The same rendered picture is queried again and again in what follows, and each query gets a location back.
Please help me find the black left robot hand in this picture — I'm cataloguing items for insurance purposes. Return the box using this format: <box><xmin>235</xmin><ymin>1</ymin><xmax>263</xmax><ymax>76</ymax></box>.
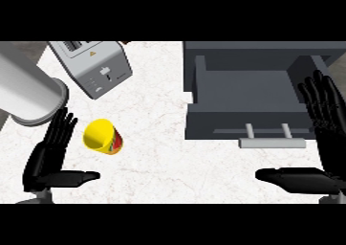
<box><xmin>21</xmin><ymin>106</ymin><xmax>102</xmax><ymax>193</ymax></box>

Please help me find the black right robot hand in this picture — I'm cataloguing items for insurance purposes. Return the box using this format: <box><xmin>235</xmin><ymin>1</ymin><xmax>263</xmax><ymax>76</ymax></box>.
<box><xmin>254</xmin><ymin>69</ymin><xmax>346</xmax><ymax>199</ymax></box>

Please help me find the yellow cup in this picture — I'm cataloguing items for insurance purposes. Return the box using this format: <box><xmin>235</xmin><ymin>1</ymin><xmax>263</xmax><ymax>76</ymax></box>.
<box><xmin>82</xmin><ymin>118</ymin><xmax>126</xmax><ymax>156</ymax></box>

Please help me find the dark grey open drawer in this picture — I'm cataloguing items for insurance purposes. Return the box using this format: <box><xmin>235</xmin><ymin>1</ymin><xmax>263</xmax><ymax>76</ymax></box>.
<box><xmin>185</xmin><ymin>55</ymin><xmax>346</xmax><ymax>141</ymax></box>

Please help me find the dark grey drawer cabinet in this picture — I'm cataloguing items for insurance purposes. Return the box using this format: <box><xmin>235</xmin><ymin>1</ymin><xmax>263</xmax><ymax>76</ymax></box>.
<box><xmin>182</xmin><ymin>40</ymin><xmax>346</xmax><ymax>94</ymax></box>

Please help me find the white paper towel roll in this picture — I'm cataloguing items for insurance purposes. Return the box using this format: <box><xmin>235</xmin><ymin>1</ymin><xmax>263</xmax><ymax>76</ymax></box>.
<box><xmin>0</xmin><ymin>41</ymin><xmax>71</xmax><ymax>127</ymax></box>

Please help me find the silver toaster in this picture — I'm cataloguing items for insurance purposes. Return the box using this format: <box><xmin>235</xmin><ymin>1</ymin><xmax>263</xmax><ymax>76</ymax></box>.
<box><xmin>48</xmin><ymin>40</ymin><xmax>135</xmax><ymax>100</ymax></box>

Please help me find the pale grey drawer handle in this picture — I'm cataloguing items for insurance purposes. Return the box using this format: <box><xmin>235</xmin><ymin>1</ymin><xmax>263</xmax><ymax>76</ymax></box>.
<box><xmin>238</xmin><ymin>122</ymin><xmax>308</xmax><ymax>149</ymax></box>

